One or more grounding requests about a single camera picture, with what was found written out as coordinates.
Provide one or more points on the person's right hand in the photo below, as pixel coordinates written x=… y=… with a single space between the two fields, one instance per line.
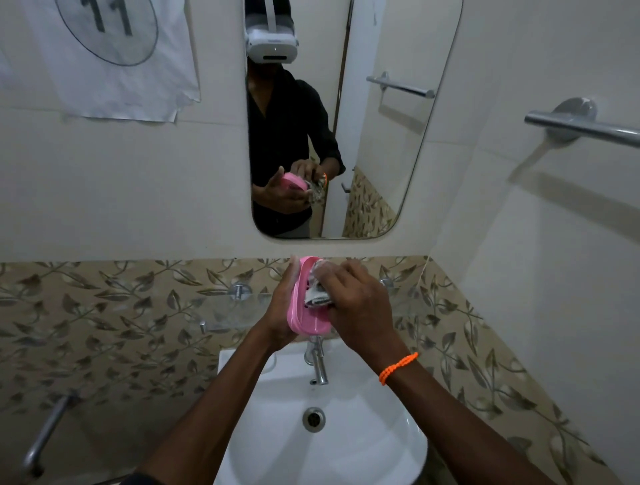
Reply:
x=365 y=320

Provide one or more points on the person's left hand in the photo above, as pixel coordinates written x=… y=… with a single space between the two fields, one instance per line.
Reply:
x=276 y=320

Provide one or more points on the person's right fingers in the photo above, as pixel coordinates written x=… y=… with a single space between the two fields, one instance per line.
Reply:
x=345 y=277

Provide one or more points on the person's left thumb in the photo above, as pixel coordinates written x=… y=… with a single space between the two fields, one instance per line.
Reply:
x=290 y=282

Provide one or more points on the grey white cleaning cloth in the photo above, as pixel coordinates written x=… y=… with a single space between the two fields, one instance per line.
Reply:
x=316 y=296

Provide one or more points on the pink plastic soap dish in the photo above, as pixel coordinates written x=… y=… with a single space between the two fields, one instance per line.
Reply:
x=301 y=312

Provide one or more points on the person's right forearm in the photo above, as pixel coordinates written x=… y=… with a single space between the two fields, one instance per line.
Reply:
x=450 y=419

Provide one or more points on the person's left forearm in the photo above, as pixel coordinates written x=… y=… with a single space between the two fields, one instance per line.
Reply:
x=215 y=414

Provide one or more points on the clear glass shelf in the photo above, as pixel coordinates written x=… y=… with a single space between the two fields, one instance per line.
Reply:
x=225 y=315

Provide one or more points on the chrome sink tap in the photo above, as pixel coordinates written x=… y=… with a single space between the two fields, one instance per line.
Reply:
x=318 y=364

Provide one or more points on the chrome sink drain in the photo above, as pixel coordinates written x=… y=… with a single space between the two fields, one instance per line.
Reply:
x=313 y=419

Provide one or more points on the white ceramic sink basin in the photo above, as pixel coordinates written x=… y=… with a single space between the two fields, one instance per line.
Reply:
x=360 y=429

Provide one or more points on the white paper sheet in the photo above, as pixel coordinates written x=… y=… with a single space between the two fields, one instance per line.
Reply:
x=125 y=85

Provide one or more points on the chrome towel bar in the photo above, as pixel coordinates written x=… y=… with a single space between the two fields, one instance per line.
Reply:
x=580 y=124

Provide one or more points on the chrome shelf mount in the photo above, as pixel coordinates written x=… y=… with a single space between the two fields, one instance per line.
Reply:
x=387 y=283
x=240 y=291

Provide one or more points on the rounded wall mirror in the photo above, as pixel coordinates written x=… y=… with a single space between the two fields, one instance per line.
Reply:
x=390 y=165

